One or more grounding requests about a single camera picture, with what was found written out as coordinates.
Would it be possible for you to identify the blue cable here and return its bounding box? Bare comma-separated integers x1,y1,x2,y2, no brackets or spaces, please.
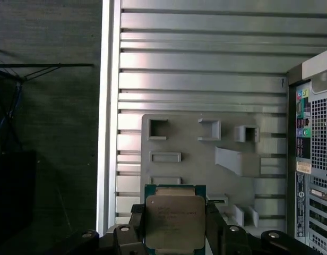
0,79,24,155

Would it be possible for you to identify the grey plastic parts rack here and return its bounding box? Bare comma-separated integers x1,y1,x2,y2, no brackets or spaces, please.
141,113,288,232

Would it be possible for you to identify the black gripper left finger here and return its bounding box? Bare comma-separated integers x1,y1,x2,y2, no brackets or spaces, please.
63,203,145,255

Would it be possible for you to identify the silver CPU green edge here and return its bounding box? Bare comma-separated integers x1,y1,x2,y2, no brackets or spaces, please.
144,183,207,252

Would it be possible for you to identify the black open PC case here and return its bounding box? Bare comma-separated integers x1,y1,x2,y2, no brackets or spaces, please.
285,47,327,255

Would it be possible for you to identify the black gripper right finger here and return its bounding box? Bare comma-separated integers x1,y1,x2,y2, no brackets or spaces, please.
205,203,315,255

